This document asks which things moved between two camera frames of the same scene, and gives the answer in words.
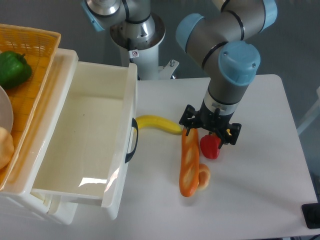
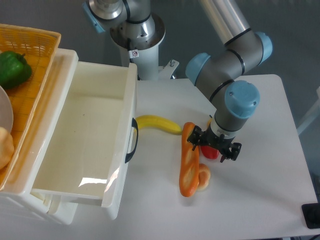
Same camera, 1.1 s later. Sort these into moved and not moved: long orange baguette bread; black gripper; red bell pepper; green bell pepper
Moved: black gripper
Not moved: green bell pepper; long orange baguette bread; red bell pepper
